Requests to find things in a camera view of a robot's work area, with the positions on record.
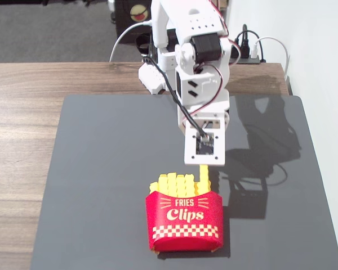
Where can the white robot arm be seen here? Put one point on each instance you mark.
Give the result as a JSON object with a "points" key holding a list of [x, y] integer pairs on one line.
{"points": [[197, 28]]}

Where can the short yellow fry clip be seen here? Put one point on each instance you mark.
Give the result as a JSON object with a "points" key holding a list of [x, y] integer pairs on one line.
{"points": [[154, 188], [197, 189]]}

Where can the black box with yellow face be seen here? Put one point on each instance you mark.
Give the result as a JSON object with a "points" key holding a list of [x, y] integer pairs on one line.
{"points": [[129, 19]]}

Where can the dark grey work mat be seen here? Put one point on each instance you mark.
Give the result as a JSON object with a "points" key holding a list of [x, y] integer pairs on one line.
{"points": [[101, 168]]}

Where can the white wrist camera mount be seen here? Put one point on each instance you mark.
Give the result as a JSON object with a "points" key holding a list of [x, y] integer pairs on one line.
{"points": [[191, 152]]}

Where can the red fries clips box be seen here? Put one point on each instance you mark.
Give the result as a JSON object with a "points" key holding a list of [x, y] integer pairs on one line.
{"points": [[183, 225]]}

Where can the black power strip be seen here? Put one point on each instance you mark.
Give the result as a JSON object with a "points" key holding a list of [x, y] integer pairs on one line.
{"points": [[250, 60]]}

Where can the tall yellow fry clip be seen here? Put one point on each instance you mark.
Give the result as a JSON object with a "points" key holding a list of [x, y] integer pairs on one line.
{"points": [[204, 180]]}

